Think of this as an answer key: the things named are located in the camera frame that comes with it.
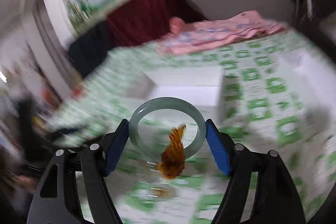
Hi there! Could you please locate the pale green jade bangle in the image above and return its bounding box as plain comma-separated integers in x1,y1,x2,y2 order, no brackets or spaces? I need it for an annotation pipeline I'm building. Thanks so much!
128,97,206,162

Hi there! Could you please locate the green white patterned tablecloth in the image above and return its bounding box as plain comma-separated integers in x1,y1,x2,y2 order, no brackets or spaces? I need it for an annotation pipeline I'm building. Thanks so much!
48,31,335,223

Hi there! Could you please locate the white vivo box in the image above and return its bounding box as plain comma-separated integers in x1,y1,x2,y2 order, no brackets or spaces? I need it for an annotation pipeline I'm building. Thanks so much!
123,66,224,122

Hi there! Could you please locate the black jacket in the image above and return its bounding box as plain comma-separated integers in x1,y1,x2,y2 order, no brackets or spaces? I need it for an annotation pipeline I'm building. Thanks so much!
67,22,115,79

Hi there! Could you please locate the pink folded cloth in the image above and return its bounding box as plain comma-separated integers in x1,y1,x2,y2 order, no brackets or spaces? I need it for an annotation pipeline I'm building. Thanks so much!
157,11,289,55

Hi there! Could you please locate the dark red velvet cloth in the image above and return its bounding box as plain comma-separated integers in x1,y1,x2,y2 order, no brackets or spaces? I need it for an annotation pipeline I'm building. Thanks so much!
105,0,206,47

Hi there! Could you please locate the silver chain jewelry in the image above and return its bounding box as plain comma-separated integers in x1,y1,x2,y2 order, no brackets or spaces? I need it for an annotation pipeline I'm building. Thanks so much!
145,160,176,200

